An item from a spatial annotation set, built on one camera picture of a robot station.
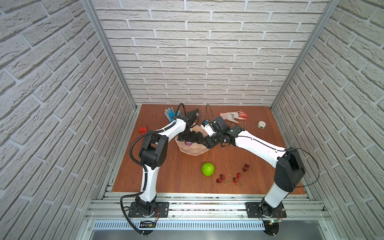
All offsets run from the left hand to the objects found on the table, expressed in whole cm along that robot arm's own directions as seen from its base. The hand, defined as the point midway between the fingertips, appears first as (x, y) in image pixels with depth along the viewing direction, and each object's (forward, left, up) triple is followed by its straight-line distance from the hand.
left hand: (190, 138), depth 97 cm
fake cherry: (-27, -16, -3) cm, 32 cm away
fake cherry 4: (-25, -28, -2) cm, 37 cm away
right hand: (-7, -10, +11) cm, 16 cm away
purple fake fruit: (-4, +1, 0) cm, 4 cm away
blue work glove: (+25, +15, -1) cm, 29 cm away
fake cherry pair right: (-20, -34, -2) cm, 39 cm away
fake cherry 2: (-25, -18, -3) cm, 31 cm away
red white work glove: (+21, -37, -2) cm, 42 cm away
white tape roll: (+10, -52, 0) cm, 53 cm away
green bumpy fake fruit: (-22, -10, +3) cm, 24 cm away
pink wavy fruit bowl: (-7, -4, -2) cm, 8 cm away
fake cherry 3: (-27, -25, -2) cm, 37 cm away
